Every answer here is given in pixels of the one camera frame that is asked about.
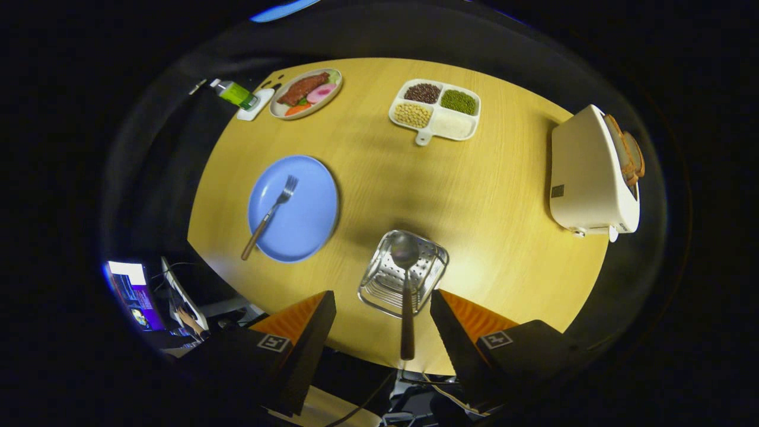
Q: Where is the brown bread slice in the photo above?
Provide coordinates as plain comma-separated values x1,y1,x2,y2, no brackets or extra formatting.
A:
623,132,646,179
604,114,638,187

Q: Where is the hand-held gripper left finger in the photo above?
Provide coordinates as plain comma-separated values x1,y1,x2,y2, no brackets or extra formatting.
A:
183,290,337,418

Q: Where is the fork with light wooden handle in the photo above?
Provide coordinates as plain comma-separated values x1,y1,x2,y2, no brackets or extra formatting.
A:
240,175,299,262

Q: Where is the white toaster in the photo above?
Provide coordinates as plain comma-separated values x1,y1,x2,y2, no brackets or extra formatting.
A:
549,104,641,243

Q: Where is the metal wire basket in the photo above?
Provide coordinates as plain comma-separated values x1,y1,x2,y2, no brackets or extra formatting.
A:
357,230,449,319

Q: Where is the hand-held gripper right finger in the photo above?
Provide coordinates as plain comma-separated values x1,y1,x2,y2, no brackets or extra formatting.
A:
430,289,595,417

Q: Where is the black cable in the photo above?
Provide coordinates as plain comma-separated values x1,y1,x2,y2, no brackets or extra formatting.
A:
323,371,397,427

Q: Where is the white monitor back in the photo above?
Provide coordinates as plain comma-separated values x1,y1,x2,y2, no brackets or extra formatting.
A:
160,256,209,330

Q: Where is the spoon with dark wooden handle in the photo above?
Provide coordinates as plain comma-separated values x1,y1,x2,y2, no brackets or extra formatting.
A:
390,232,420,361

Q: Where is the pile of dark red beans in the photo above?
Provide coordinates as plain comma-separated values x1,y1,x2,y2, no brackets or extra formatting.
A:
404,83,442,104

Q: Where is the cream plate of food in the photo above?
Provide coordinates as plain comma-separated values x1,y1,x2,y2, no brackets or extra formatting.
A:
269,68,343,121

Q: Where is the green plastic bottle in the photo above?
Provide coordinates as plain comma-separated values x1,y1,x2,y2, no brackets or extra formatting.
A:
209,79,260,111

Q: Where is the blue round plate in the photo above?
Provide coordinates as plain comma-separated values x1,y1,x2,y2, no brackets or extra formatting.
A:
247,155,340,263

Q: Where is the pile of green mung beans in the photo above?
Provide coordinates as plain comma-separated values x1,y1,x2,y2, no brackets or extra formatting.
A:
440,89,479,116

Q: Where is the white divided tray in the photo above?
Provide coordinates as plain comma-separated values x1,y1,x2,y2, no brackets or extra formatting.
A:
388,78,481,146

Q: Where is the pile of yellow soybeans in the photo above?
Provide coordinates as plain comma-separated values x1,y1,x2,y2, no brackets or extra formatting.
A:
394,103,433,129

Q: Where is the red meat slice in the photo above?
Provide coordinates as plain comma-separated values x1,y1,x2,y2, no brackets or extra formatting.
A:
277,72,330,106

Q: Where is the lit computer monitor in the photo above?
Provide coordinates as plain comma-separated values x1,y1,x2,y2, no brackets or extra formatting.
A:
106,261,167,333

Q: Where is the white square coaster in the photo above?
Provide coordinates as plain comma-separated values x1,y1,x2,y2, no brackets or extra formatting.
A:
237,88,276,122

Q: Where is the pile of white rice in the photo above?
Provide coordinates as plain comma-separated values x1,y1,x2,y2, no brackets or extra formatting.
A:
433,111,475,138

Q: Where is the pink ham slice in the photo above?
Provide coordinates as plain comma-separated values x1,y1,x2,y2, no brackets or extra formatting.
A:
307,83,337,105

